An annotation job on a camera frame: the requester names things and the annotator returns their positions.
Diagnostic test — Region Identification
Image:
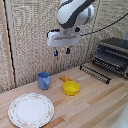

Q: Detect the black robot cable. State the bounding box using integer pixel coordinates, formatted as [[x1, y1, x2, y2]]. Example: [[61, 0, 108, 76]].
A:
[[79, 12, 128, 37]]

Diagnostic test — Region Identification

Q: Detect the yellow bowl with handle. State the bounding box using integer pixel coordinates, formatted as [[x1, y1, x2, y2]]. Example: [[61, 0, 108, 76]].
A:
[[59, 75, 81, 97]]

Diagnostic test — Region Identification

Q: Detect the cobalt blue cup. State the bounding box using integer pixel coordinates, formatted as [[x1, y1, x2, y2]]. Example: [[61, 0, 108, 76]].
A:
[[37, 71, 51, 91]]

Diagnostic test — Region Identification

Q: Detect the black oven rack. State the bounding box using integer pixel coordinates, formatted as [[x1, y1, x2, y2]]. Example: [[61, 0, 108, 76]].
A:
[[79, 63, 112, 85]]

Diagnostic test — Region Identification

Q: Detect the white floral rimmed plate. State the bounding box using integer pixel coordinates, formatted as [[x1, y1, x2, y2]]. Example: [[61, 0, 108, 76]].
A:
[[7, 92, 55, 128]]

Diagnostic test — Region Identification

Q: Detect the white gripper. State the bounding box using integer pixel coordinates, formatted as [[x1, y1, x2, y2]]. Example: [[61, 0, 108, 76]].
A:
[[46, 29, 81, 58]]

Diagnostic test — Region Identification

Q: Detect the black toaster oven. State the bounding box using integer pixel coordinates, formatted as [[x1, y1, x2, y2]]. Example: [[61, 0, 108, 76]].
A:
[[92, 37, 128, 80]]

